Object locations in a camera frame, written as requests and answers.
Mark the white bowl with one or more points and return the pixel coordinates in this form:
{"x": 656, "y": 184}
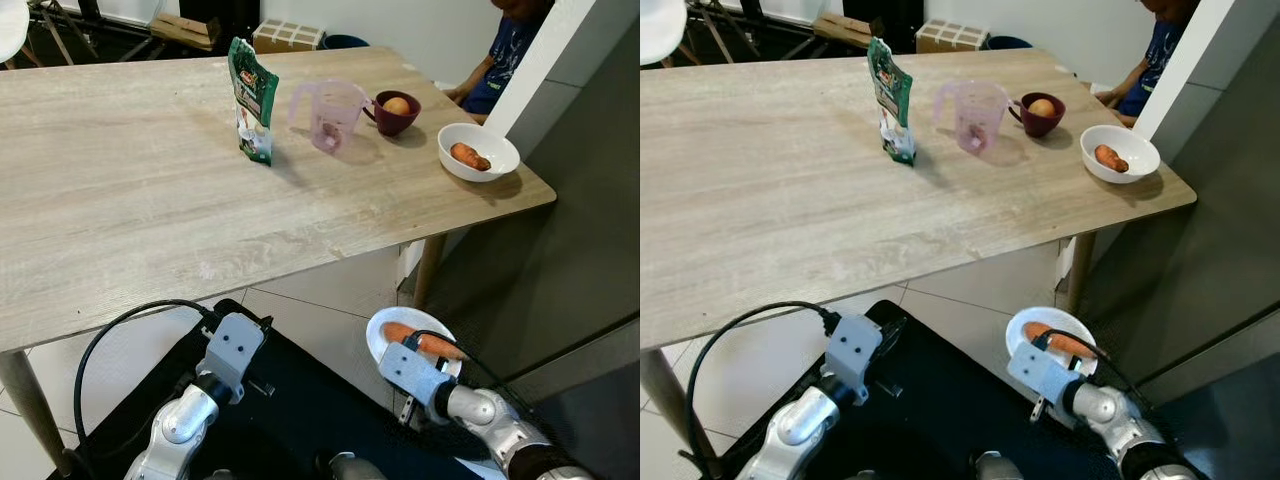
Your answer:
{"x": 1050, "y": 314}
{"x": 1140, "y": 152}
{"x": 500, "y": 150}
{"x": 415, "y": 315}

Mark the long orange carrot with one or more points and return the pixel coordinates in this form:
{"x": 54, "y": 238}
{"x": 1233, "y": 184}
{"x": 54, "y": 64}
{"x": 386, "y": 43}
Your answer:
{"x": 400, "y": 330}
{"x": 1040, "y": 331}

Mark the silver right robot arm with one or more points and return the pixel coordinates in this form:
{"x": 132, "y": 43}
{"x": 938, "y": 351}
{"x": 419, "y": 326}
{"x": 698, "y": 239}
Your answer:
{"x": 1100, "y": 405}
{"x": 480, "y": 408}

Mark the light wooden table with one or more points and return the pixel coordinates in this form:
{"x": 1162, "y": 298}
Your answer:
{"x": 150, "y": 200}
{"x": 800, "y": 200}

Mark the short orange sweet potato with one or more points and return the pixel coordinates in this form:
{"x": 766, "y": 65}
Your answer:
{"x": 468, "y": 156}
{"x": 1110, "y": 158}

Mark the white chair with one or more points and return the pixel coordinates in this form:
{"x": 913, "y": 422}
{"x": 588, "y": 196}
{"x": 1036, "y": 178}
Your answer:
{"x": 12, "y": 25}
{"x": 660, "y": 28}

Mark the person in blue shirt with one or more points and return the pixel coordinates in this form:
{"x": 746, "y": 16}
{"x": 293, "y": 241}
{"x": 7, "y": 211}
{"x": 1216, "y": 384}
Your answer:
{"x": 505, "y": 60}
{"x": 1160, "y": 60}

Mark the maroon cup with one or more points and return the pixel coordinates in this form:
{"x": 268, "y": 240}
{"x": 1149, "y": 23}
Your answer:
{"x": 1040, "y": 127}
{"x": 395, "y": 125}

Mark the round yellow fruit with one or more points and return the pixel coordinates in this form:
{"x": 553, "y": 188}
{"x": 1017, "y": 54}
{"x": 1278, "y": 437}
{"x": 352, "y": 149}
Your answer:
{"x": 397, "y": 105}
{"x": 1042, "y": 107}

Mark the green snack bag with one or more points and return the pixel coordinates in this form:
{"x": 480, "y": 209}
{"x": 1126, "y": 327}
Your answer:
{"x": 893, "y": 100}
{"x": 255, "y": 100}

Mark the flat brown box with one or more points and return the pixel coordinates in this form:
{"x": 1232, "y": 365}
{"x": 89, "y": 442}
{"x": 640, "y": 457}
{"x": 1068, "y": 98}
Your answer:
{"x": 845, "y": 30}
{"x": 185, "y": 30}

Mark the pink transparent measuring jug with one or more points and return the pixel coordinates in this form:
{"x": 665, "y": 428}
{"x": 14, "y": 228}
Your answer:
{"x": 330, "y": 115}
{"x": 975, "y": 118}

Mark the black cabinet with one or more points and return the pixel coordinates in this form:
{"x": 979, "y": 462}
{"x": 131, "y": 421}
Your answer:
{"x": 885, "y": 12}
{"x": 225, "y": 12}

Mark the black floor mat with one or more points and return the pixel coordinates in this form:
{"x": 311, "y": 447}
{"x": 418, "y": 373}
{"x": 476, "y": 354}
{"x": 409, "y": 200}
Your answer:
{"x": 950, "y": 410}
{"x": 310, "y": 400}

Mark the grey robot leg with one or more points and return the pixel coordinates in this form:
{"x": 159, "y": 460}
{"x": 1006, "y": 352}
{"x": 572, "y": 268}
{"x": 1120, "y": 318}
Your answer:
{"x": 350, "y": 468}
{"x": 1000, "y": 468}

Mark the taped cardboard box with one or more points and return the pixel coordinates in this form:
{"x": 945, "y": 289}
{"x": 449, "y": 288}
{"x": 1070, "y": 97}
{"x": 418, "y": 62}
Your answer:
{"x": 290, "y": 38}
{"x": 950, "y": 38}

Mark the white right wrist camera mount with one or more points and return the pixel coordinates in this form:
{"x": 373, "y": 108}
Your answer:
{"x": 410, "y": 375}
{"x": 1040, "y": 375}

